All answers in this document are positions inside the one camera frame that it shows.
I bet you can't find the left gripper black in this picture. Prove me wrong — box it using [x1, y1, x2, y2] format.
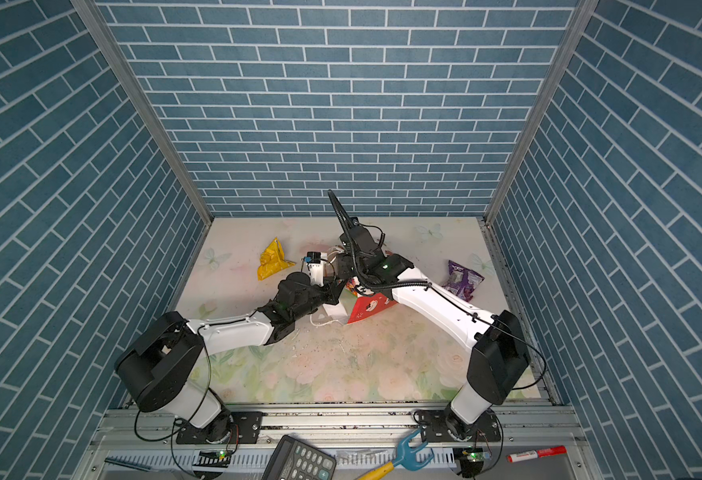
[290, 275, 349, 324]

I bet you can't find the red white paper gift bag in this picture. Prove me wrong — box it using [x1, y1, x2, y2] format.
[309, 246, 395, 327]

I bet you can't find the yellow snack packet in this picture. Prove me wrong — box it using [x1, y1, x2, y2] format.
[257, 238, 295, 281]

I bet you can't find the purple snack packet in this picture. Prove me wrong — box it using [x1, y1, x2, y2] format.
[442, 260, 485, 302]

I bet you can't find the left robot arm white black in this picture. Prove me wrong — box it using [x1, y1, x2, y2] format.
[114, 272, 348, 441]

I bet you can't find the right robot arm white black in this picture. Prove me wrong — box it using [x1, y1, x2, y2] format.
[332, 252, 531, 440]

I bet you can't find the black calculator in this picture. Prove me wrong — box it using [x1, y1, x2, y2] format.
[261, 435, 337, 480]

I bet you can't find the blue yellow clamp tool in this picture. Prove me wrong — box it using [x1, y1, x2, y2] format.
[359, 428, 434, 480]

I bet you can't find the red white marker pen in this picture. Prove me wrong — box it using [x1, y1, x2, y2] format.
[506, 445, 567, 463]

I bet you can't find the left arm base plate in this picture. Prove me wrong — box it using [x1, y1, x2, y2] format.
[175, 410, 264, 445]

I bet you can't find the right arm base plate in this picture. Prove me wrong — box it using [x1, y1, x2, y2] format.
[413, 408, 502, 443]

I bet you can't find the aluminium front rail frame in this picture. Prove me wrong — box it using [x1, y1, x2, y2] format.
[74, 401, 601, 479]

